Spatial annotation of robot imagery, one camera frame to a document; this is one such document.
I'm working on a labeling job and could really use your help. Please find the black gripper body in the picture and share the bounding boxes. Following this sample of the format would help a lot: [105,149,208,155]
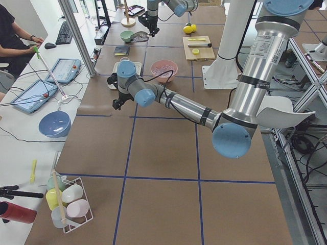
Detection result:
[112,91,134,110]
[138,14,158,30]

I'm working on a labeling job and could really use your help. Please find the metal ice scoop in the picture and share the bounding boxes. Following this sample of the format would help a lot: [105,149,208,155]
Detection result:
[130,31,154,43]

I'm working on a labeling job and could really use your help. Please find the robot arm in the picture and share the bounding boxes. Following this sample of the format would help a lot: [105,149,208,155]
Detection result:
[107,1,312,158]
[138,0,198,37]

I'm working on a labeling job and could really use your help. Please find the blue plastic cup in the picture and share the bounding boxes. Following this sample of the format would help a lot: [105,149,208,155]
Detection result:
[120,57,131,64]

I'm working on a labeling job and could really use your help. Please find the clear ice cubes pile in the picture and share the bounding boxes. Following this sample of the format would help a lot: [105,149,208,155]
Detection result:
[151,64,176,78]

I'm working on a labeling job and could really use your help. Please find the white cup in rack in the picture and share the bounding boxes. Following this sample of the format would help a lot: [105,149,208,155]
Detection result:
[61,184,83,203]

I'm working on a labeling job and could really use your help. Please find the green cup in rack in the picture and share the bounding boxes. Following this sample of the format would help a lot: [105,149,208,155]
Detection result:
[47,175,66,191]

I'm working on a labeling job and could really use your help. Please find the pink cup in rack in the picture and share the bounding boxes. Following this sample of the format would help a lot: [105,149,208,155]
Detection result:
[66,199,89,218]

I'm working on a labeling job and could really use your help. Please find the yellow cup in rack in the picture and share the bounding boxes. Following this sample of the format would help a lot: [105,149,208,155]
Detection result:
[45,188,59,211]

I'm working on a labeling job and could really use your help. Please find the grey cup in rack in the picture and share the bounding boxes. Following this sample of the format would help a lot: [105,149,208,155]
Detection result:
[51,206,67,228]

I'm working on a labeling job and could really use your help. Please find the white bear tray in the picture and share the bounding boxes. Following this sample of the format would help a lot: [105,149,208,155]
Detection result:
[108,62,142,90]

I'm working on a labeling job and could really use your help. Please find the dark tray at table end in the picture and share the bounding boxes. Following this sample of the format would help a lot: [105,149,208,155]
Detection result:
[127,5,145,17]

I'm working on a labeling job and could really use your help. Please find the wooden stand with base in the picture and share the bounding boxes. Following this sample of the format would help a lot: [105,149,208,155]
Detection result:
[121,0,136,28]

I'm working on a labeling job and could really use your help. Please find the green bowl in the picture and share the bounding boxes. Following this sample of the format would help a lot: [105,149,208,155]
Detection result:
[120,30,134,43]

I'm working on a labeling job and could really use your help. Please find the yellow lemon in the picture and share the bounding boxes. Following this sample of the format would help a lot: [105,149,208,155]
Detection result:
[191,24,197,32]
[183,26,194,34]

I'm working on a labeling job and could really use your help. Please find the yellow plastic knife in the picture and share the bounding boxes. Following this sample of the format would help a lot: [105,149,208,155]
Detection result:
[187,38,206,41]

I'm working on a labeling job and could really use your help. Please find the pink bowl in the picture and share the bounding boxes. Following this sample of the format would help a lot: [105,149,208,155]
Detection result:
[150,60,178,83]

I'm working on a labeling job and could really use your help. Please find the dark grey folded cloth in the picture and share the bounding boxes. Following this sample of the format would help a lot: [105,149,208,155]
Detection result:
[113,46,130,57]

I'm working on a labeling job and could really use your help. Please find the lemon half slice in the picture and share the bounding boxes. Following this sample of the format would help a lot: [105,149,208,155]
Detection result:
[192,48,200,55]

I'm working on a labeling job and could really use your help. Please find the wooden cutting board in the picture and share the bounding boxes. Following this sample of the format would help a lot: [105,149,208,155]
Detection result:
[182,36,216,61]

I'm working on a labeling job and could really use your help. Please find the far teach pendant tablet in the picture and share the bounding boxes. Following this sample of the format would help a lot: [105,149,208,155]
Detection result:
[51,58,81,84]

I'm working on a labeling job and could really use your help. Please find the teach pendant tablet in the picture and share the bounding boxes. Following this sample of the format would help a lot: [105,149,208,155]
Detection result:
[10,80,58,113]
[51,58,81,84]

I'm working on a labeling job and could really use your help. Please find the blue bowl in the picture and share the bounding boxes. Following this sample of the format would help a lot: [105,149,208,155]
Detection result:
[38,111,71,138]

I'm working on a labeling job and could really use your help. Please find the near teach pendant tablet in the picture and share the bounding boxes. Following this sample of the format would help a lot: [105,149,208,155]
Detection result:
[10,80,58,113]

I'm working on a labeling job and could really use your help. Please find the black keyboard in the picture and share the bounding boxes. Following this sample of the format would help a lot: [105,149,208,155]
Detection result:
[55,21,73,45]

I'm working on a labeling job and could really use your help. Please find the black computer mouse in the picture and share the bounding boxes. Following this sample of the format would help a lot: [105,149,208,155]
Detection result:
[44,42,57,50]

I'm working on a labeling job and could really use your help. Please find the long rod with green tip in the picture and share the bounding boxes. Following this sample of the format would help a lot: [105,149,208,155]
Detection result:
[33,46,69,101]

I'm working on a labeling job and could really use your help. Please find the yellow plastic fork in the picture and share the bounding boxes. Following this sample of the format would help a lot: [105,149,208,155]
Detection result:
[30,159,37,184]

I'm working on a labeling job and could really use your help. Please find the seated person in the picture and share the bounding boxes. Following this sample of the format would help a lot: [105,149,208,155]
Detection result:
[1,6,44,76]

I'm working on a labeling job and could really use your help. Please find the black tripod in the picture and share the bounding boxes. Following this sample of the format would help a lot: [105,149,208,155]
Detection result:
[1,185,44,200]

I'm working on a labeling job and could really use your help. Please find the red cylinder bottle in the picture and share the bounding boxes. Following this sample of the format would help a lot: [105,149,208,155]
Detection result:
[1,201,37,224]

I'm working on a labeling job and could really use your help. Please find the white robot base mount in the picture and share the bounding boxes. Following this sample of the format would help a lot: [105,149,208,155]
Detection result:
[202,0,256,89]

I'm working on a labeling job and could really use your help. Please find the aluminium frame post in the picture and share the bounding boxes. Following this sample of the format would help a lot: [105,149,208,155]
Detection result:
[58,0,96,78]

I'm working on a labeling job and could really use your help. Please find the white wire cup rack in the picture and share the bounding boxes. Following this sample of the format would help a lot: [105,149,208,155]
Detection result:
[51,171,94,234]

